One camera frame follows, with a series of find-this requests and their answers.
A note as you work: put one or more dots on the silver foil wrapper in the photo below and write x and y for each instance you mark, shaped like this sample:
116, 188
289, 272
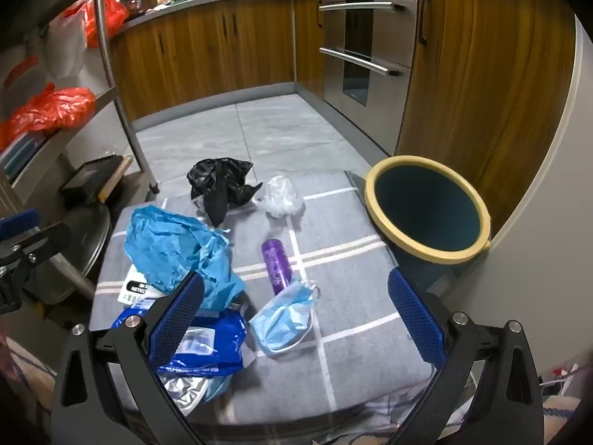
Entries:
190, 391

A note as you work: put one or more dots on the narrow wooden cabinet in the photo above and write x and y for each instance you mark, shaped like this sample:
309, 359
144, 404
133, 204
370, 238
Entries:
308, 41

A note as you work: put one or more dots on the wide wooden cabinet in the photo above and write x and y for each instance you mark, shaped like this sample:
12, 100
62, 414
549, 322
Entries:
486, 79

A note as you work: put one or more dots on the clear plastic bag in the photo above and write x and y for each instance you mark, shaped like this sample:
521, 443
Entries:
280, 194

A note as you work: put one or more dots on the stack of plastic containers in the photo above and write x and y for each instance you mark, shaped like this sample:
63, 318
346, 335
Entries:
18, 153

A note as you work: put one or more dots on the stainless steel oven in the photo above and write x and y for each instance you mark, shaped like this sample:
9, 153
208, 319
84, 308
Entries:
398, 32

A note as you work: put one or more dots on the blue wipes packet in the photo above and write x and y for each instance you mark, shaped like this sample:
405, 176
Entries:
217, 333

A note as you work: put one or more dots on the grey checked mat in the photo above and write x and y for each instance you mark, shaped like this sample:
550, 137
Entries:
352, 287

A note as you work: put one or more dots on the blue plastic bag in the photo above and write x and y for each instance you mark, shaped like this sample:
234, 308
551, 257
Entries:
171, 245

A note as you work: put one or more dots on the blue bin with yellow rim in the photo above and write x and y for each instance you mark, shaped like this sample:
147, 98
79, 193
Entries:
421, 208

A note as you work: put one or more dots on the blue face mask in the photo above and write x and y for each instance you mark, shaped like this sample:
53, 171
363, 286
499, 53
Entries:
282, 320

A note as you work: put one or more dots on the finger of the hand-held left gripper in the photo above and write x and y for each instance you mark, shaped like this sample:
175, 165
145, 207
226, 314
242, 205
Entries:
18, 224
39, 243

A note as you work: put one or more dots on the metal shelf rack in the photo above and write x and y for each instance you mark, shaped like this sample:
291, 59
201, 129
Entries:
111, 55

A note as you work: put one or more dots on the large red plastic bag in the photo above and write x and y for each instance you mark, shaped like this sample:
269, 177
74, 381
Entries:
106, 14

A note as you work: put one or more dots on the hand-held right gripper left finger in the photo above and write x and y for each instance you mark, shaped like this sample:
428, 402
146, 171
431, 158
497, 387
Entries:
178, 315

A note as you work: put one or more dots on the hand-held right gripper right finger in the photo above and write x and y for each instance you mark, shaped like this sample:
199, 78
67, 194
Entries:
414, 315

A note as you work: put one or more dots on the white packet with black label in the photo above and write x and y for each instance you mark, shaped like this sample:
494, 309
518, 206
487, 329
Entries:
134, 287

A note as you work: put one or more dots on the purple bottle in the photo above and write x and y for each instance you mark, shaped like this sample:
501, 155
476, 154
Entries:
275, 264

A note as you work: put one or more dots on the black plastic bag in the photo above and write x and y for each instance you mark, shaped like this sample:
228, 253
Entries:
217, 181

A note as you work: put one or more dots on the crumpled red plastic bag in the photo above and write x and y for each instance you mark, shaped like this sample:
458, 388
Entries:
51, 109

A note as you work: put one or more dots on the long wooden base cabinet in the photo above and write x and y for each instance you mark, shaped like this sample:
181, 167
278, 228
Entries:
194, 55

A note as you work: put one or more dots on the white plastic bag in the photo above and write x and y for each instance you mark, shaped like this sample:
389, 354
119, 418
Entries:
67, 44

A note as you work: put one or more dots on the round metal pan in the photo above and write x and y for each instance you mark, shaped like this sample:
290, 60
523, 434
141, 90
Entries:
78, 241

